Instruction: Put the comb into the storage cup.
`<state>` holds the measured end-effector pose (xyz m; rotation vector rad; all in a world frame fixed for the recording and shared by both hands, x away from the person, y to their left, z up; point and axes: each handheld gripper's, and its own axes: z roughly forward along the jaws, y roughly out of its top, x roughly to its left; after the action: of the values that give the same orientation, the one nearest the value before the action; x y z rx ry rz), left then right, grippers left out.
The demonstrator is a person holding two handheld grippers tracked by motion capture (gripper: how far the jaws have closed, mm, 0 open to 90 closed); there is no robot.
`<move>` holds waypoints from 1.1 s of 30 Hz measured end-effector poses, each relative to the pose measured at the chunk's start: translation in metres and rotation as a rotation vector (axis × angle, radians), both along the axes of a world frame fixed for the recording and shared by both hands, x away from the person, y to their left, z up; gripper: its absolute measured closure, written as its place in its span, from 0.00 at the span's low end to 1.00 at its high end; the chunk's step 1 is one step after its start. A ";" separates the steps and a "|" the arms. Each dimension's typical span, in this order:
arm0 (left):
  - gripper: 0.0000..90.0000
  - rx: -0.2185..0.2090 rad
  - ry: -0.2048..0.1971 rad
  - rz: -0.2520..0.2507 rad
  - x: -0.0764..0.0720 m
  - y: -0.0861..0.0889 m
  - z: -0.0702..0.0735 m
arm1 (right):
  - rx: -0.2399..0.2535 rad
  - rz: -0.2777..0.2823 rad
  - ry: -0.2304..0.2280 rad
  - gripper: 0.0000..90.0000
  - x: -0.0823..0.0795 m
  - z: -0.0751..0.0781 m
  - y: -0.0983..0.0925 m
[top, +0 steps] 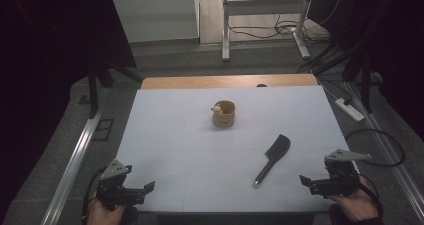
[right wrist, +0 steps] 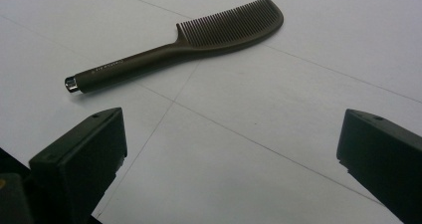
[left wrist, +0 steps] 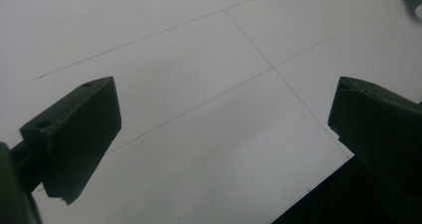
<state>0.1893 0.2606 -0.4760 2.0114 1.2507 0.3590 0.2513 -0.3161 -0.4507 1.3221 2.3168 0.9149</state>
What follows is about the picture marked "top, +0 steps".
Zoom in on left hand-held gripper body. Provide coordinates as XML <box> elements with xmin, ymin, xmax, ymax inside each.
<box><xmin>95</xmin><ymin>158</ymin><xmax>147</xmax><ymax>211</ymax></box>

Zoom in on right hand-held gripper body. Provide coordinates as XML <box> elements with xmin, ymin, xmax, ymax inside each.
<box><xmin>309</xmin><ymin>148</ymin><xmax>373</xmax><ymax>199</ymax></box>

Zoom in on brown cup with bear figure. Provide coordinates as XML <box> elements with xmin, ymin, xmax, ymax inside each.
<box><xmin>210</xmin><ymin>99</ymin><xmax>237</xmax><ymax>129</ymax></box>

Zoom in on person's left hand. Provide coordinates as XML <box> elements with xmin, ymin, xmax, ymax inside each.
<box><xmin>87</xmin><ymin>198</ymin><xmax>126</xmax><ymax>225</ymax></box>

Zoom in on person's right hand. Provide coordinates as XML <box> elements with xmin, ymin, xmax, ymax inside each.
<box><xmin>329</xmin><ymin>177</ymin><xmax>381</xmax><ymax>223</ymax></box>

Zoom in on white table mat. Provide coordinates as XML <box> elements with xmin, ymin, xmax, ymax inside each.
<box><xmin>114</xmin><ymin>85</ymin><xmax>360</xmax><ymax>214</ymax></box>

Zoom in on dark floor socket cover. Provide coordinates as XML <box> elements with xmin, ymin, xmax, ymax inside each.
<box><xmin>91</xmin><ymin>118</ymin><xmax>115</xmax><ymax>142</ymax></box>

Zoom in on white power strip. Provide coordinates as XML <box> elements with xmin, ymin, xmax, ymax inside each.
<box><xmin>334</xmin><ymin>97</ymin><xmax>366</xmax><ymax>123</ymax></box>

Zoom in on black metal stand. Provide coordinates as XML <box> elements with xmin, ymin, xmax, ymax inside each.
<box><xmin>312</xmin><ymin>43</ymin><xmax>376</xmax><ymax>115</ymax></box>

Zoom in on black tripod stand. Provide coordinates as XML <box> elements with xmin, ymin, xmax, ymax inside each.
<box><xmin>87</xmin><ymin>62</ymin><xmax>144</xmax><ymax>120</ymax></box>

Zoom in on wooden table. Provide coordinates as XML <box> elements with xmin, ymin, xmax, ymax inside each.
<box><xmin>141</xmin><ymin>73</ymin><xmax>320</xmax><ymax>90</ymax></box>

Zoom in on dark curtain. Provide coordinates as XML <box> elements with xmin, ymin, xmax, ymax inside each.
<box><xmin>0</xmin><ymin>0</ymin><xmax>138</xmax><ymax>219</ymax></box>
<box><xmin>307</xmin><ymin>0</ymin><xmax>424</xmax><ymax>141</ymax></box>

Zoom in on white metal stand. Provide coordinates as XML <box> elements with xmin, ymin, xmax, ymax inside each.
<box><xmin>221</xmin><ymin>0</ymin><xmax>316</xmax><ymax>62</ymax></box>

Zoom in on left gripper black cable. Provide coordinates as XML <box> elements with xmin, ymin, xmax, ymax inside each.
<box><xmin>81</xmin><ymin>167</ymin><xmax>105</xmax><ymax>221</ymax></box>

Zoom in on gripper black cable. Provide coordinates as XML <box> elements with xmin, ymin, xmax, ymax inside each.
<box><xmin>81</xmin><ymin>167</ymin><xmax>105</xmax><ymax>221</ymax></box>
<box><xmin>357</xmin><ymin>173</ymin><xmax>382</xmax><ymax>208</ymax></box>

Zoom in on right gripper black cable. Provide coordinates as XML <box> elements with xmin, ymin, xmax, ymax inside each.
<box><xmin>357</xmin><ymin>173</ymin><xmax>382</xmax><ymax>208</ymax></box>

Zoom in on aluminium rail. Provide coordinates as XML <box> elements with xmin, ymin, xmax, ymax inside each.
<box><xmin>40</xmin><ymin>87</ymin><xmax>112</xmax><ymax>225</ymax></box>
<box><xmin>344</xmin><ymin>80</ymin><xmax>424</xmax><ymax>221</ymax></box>

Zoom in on black cable loop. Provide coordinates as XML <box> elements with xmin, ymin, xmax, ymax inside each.
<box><xmin>344</xmin><ymin>128</ymin><xmax>406</xmax><ymax>168</ymax></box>

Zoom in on tangle of black floor cables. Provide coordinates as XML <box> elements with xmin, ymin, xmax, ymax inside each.
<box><xmin>228</xmin><ymin>16</ymin><xmax>332</xmax><ymax>45</ymax></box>

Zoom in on white wall panel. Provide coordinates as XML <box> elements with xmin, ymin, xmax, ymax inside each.
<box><xmin>111</xmin><ymin>0</ymin><xmax>202</xmax><ymax>43</ymax></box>

